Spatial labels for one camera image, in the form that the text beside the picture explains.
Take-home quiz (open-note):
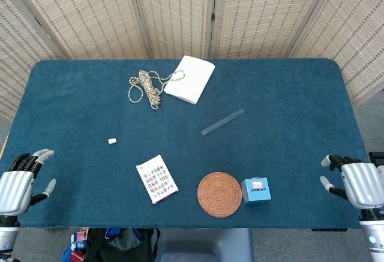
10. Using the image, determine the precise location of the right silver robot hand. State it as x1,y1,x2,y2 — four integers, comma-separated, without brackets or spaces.
320,153,384,210

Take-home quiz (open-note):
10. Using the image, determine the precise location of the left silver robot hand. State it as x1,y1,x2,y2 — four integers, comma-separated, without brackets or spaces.
0,149,57,216

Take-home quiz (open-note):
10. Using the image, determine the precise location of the clear glass tube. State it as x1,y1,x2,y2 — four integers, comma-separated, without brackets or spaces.
200,109,245,137

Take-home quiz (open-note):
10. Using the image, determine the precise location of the black device box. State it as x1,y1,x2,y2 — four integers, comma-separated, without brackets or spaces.
368,151,384,167

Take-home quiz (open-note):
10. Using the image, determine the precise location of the blue and red package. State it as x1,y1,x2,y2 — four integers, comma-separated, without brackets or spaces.
61,228,89,262

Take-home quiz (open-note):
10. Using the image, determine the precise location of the blue cube box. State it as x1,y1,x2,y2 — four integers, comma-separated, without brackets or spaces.
240,177,272,205

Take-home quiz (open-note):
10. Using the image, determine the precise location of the black backpack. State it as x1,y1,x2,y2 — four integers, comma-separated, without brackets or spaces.
85,227,161,262

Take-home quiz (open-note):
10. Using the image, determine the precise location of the blue table cloth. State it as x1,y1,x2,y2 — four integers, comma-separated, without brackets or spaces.
0,58,373,230

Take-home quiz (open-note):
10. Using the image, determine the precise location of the white box with colourful print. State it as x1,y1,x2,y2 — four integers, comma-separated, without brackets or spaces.
136,154,179,205

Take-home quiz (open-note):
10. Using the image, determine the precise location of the round woven brown coaster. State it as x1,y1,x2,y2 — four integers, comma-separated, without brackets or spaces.
197,171,243,218

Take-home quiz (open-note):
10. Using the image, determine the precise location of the grey chair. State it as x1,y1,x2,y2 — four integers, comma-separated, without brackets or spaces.
155,227,255,262

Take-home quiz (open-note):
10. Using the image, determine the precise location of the white folded towel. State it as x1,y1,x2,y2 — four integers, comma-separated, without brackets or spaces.
163,55,216,106

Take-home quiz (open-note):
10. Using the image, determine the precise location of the bamboo folding screen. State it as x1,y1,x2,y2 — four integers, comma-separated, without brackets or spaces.
0,0,384,125

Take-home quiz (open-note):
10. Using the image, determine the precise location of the beige braided rope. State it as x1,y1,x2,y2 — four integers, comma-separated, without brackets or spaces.
128,69,185,111

